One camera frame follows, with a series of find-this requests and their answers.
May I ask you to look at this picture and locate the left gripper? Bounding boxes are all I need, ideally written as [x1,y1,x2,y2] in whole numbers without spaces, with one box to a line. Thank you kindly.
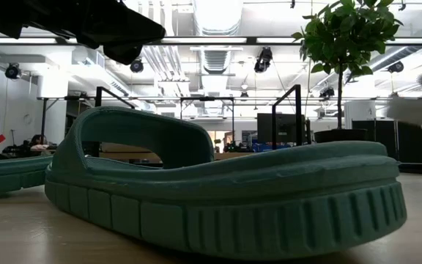
[23,0,167,66]

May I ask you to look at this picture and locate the green foam slide sandal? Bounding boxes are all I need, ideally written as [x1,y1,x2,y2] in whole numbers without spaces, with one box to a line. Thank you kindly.
[0,154,54,199]
[44,106,408,261]

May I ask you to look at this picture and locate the black metal shoe shelf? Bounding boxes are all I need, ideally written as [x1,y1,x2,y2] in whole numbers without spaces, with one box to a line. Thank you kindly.
[93,84,303,164]

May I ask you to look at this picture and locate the black ceiling spot lamp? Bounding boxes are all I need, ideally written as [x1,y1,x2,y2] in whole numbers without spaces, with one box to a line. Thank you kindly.
[4,62,23,81]
[253,46,273,74]
[319,86,336,100]
[129,57,145,74]
[387,60,405,74]

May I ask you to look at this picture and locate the black partition panels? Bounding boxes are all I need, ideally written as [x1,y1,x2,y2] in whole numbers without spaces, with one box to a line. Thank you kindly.
[352,119,422,164]

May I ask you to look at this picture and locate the white cylinder appliance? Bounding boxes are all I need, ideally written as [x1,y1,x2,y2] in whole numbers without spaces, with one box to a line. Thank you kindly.
[344,100,377,129]

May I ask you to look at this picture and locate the potted green leafy plant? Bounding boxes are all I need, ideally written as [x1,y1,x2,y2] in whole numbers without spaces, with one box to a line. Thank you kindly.
[291,0,404,144]

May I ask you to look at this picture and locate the person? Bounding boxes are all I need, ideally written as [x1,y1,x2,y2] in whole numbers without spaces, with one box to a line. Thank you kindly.
[27,133,53,153]

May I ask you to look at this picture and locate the black background monitor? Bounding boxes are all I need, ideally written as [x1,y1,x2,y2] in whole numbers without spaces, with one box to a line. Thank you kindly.
[257,112,307,144]

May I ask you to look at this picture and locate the blue storage crates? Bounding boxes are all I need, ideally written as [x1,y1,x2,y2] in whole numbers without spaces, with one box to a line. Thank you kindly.
[251,142,293,153]

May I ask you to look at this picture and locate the silver ventilation duct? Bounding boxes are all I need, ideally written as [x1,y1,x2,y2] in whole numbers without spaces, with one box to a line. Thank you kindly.
[192,0,245,76]

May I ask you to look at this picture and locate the black background station frame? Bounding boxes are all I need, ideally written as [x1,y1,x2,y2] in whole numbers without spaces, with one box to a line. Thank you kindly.
[179,96,236,142]

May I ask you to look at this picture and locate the dark background table frame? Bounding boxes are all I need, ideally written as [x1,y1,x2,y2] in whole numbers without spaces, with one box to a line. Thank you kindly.
[37,95,98,146]

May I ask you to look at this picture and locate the black ceiling light rail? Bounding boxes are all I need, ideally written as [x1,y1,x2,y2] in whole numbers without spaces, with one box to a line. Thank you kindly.
[0,35,422,47]

